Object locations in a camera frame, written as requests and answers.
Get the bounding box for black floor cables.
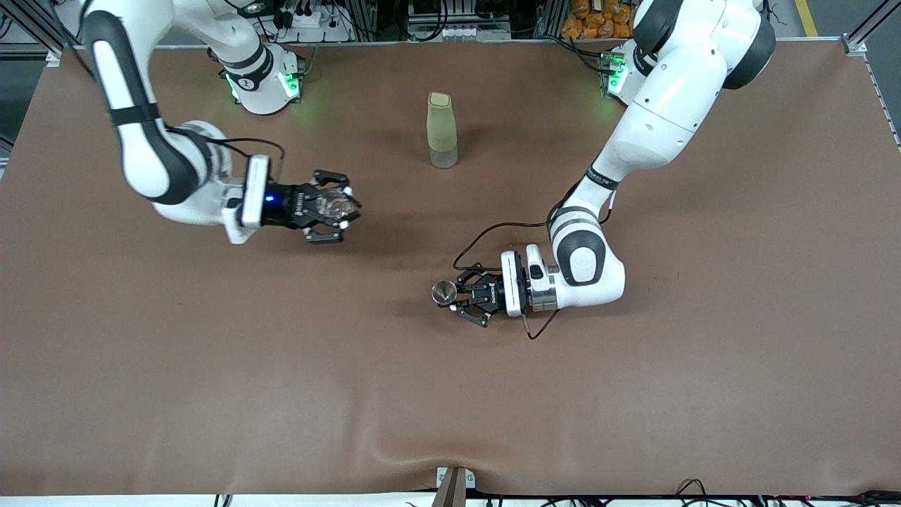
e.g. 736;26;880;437
465;479;901;507

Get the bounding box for white power strip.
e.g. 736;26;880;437
278;0;353;43

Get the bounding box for brown table cover mat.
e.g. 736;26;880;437
0;39;901;497

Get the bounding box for metal table edge bracket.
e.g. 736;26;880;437
435;466;477;507

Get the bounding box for clear glass measuring cup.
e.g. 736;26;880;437
313;189;357;220

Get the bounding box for orange snack bags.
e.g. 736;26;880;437
561;0;641;40

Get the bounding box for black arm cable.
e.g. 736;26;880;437
165;125;286;177
453;190;613;341

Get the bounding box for aluminium frame strut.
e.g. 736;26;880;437
0;0;71;65
843;0;901;56

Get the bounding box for frosted olive bottle clear base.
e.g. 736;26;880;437
427;92;459;170

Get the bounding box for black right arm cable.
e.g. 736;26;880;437
165;125;286;177

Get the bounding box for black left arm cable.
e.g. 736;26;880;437
453;190;613;341

